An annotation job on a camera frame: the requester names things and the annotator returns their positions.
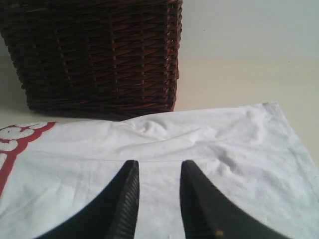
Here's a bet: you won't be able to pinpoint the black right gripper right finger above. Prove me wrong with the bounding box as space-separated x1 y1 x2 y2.
179 160 319 239

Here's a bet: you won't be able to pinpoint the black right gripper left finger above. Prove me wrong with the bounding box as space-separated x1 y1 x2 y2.
40 160 139 239

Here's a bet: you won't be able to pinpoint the white t-shirt red lettering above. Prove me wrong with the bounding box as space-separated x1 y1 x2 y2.
0 103 319 239

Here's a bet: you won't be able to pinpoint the dark brown wicker basket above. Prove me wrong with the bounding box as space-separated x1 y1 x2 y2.
0 0 183 119

